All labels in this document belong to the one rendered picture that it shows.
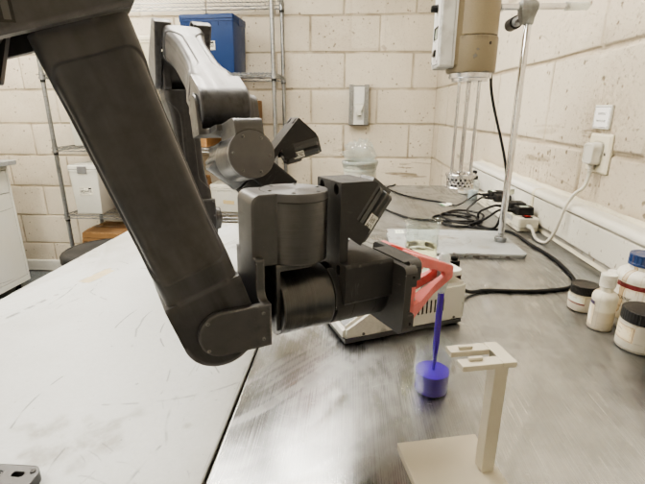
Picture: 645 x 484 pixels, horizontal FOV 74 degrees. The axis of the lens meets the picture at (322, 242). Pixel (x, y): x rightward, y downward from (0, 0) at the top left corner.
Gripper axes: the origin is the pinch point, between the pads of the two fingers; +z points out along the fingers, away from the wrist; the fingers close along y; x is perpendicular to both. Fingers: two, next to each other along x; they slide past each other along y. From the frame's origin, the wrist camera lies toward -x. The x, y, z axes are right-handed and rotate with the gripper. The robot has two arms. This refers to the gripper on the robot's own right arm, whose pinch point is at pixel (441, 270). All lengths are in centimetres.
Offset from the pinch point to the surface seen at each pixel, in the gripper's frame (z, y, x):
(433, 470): -8.2, -9.9, 14.4
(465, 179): 43, 38, -3
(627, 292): 34.9, -2.2, 8.0
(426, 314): 8.9, 10.9, 11.9
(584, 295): 35.2, 3.8, 10.9
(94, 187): -32, 276, 32
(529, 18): 51, 35, -36
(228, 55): 47, 237, -49
